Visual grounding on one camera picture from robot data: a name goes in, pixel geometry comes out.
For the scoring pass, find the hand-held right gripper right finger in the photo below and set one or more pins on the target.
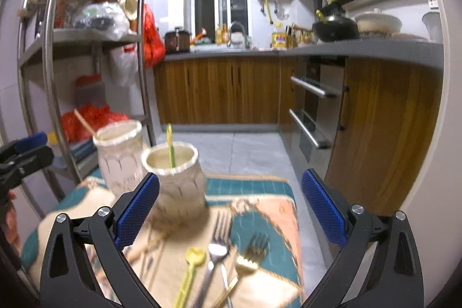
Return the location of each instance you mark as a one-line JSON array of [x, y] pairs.
[[323, 208]]

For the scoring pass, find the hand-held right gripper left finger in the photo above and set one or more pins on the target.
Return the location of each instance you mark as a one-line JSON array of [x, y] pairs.
[[139, 208]]

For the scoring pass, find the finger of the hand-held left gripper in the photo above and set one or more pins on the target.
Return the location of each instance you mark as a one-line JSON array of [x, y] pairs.
[[32, 160], [30, 142]]

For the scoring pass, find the wooden chopstick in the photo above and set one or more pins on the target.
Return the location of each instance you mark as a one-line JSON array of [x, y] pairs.
[[144, 248], [162, 235], [85, 123]]

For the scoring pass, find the white ceramic double utensil holder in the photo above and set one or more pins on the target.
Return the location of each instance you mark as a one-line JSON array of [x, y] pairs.
[[180, 192]]

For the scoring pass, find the yellow plastic tulip spoon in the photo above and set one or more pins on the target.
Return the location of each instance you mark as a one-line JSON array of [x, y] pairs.
[[195, 257], [172, 154]]

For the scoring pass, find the silver fork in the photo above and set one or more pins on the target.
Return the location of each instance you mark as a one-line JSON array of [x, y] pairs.
[[219, 225]]

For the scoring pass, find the gold fork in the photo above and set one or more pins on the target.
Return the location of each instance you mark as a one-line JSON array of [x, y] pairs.
[[249, 261]]

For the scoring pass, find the printed patterned cloth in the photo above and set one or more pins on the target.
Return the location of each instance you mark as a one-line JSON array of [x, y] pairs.
[[267, 221]]

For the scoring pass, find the crumpled red plastic bag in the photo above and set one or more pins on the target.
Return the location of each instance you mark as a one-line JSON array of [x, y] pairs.
[[94, 120]]

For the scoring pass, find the metal shelf rack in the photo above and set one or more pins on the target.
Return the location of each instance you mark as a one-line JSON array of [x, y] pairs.
[[97, 42]]

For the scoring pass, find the hanging white plastic bag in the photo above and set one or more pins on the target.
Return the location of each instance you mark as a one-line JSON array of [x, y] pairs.
[[124, 66]]

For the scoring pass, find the clear plastic bag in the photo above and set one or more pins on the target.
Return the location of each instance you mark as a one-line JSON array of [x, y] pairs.
[[97, 19]]

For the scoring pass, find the wooden kitchen base cabinets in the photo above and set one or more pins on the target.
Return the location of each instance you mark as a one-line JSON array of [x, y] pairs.
[[216, 91]]

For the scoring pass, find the hanging red plastic bag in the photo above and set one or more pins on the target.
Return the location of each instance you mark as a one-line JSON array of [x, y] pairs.
[[151, 41]]

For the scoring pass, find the beige plastic colander ladle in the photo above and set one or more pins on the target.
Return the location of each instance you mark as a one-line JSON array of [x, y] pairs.
[[130, 6]]

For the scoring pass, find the dark electric pressure cooker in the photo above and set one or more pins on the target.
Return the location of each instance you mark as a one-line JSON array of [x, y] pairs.
[[177, 41]]

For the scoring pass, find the row of condiment bottles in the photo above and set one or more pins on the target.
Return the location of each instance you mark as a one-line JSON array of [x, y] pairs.
[[299, 37]]

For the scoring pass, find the yellow cooking oil bottle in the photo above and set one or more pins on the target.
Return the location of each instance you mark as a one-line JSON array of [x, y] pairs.
[[278, 37]]

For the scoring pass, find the black wok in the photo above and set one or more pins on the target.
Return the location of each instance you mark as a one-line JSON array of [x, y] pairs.
[[335, 30]]

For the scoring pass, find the yellow spatula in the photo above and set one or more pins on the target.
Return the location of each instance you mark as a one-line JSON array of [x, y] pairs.
[[321, 15]]

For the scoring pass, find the yellow bottles by sink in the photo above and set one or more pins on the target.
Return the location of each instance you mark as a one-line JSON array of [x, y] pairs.
[[222, 33]]

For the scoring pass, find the white ceramic pot with lid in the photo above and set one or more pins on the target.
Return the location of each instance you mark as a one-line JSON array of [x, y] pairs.
[[379, 23]]

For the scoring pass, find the steel sink faucet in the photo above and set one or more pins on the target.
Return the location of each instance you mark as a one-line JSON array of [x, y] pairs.
[[238, 28]]

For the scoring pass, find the white plastic container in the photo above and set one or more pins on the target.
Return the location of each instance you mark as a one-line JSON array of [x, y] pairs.
[[432, 26]]

